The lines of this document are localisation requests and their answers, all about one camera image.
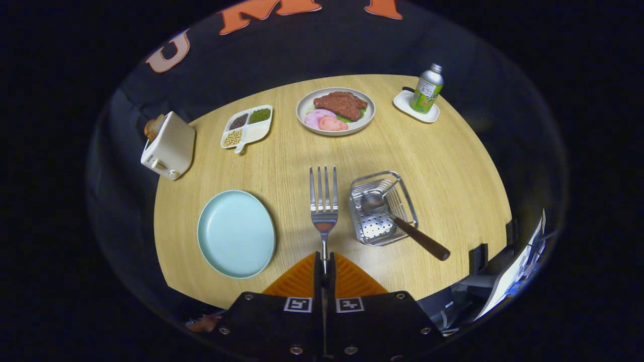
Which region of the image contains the salmon pink ham slice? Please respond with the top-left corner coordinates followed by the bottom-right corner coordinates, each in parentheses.
top-left (318, 116), bottom-right (349, 132)

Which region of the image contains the light green plate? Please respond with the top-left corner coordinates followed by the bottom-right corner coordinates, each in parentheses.
top-left (197, 190), bottom-right (277, 280)

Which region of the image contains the green label metal bottle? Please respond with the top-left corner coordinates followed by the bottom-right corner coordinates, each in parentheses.
top-left (409, 63), bottom-right (444, 114)

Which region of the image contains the fork with wooden handle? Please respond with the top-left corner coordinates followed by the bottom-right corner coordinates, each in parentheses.
top-left (308, 165), bottom-right (340, 275)

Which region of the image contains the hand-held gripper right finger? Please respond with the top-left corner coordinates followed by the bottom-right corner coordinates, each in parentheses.
top-left (327, 251), bottom-right (446, 362)

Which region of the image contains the white toaster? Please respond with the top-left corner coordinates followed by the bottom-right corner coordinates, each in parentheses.
top-left (140, 111), bottom-right (196, 181)

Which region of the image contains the beige plate with food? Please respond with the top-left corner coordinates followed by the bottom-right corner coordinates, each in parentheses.
top-left (296, 87), bottom-right (376, 136)

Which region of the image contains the brown steak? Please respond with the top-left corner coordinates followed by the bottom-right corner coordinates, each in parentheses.
top-left (313, 91), bottom-right (368, 122)

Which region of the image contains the spoon with wooden handle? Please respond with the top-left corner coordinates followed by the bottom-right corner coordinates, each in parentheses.
top-left (360, 192), bottom-right (451, 261)

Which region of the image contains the metal wire drainer basket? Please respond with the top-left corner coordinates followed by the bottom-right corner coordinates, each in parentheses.
top-left (348, 170), bottom-right (419, 247)

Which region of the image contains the small white coaster tray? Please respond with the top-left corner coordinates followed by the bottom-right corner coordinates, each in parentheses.
top-left (393, 89), bottom-right (440, 124)

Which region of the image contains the white printed sheet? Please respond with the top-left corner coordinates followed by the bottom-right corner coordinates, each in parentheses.
top-left (473, 209), bottom-right (549, 322)

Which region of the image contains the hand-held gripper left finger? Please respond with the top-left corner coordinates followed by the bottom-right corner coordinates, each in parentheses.
top-left (216, 251), bottom-right (325, 362)

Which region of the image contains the white divided tray with beans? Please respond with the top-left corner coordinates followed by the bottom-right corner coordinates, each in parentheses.
top-left (220, 105), bottom-right (273, 154)

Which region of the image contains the purple pink ham slice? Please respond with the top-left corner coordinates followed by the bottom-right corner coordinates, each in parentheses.
top-left (304, 109), bottom-right (337, 129)

